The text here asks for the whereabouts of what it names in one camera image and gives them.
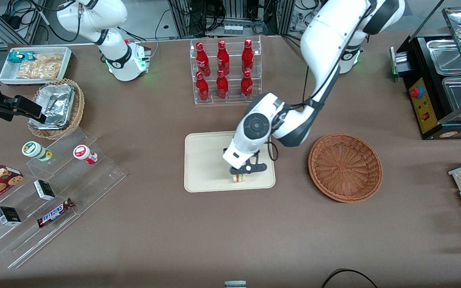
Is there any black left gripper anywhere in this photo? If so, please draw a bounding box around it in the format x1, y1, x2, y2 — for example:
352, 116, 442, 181
229, 150, 268, 176

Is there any silver foil tray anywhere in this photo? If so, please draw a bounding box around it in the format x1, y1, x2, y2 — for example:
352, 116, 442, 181
29, 84, 75, 130

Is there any cream plastic tray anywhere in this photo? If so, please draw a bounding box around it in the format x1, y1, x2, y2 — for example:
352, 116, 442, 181
184, 129, 276, 193

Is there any tan wicker basket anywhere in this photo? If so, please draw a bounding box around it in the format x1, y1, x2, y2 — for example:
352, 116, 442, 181
27, 78, 85, 140

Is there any brown wicker basket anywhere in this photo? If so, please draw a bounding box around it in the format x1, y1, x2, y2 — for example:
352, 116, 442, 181
308, 133, 383, 203

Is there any white plastic bin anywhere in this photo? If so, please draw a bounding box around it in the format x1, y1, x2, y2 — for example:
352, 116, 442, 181
0, 46, 73, 86

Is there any clear bag of chips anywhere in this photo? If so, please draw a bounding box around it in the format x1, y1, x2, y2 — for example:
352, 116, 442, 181
34, 54, 64, 67
16, 62, 62, 80

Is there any green lid white cup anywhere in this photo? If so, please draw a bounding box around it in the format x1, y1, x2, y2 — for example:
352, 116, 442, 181
22, 141, 53, 162

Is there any teal snack packet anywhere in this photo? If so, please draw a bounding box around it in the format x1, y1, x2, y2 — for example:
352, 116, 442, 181
7, 52, 36, 63

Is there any red soda bottle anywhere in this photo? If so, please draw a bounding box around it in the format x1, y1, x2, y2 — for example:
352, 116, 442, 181
216, 70, 229, 100
195, 71, 210, 102
240, 70, 254, 101
216, 40, 230, 76
241, 39, 255, 74
196, 42, 211, 77

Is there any small black box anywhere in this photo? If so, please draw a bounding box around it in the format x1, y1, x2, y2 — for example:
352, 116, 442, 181
34, 179, 56, 201
0, 206, 22, 226

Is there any clear acrylic stepped stand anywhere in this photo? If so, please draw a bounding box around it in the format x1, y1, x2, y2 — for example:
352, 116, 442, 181
0, 127, 126, 269

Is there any clear acrylic bottle rack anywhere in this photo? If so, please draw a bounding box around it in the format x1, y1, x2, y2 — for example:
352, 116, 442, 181
190, 36, 262, 105

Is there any brown Snickers bar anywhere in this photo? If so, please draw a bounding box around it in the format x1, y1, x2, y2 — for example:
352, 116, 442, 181
37, 198, 74, 228

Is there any black hot food case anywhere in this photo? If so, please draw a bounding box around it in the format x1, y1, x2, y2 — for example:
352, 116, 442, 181
389, 6, 461, 140

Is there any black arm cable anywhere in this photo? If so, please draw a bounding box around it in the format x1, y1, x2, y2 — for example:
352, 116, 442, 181
266, 134, 279, 162

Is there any black floor cable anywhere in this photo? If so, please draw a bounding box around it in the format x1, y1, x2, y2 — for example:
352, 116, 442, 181
321, 269, 379, 288

